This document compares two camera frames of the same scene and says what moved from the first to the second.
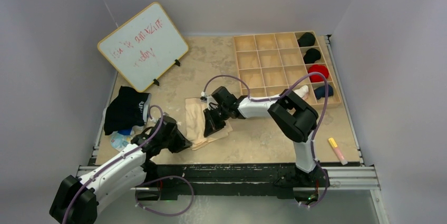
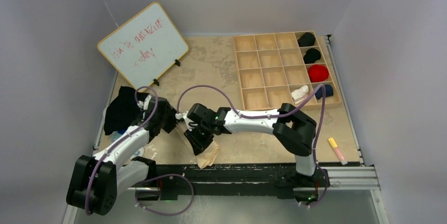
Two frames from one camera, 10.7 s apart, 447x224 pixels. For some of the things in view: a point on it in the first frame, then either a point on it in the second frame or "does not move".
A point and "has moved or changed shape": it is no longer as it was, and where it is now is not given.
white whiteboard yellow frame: (145, 47) does not move
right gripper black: (212, 126) -> (197, 145)
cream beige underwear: (195, 108) has moved or changed shape
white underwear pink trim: (302, 91) does not move
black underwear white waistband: (129, 109) does not move
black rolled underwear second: (311, 55) does not move
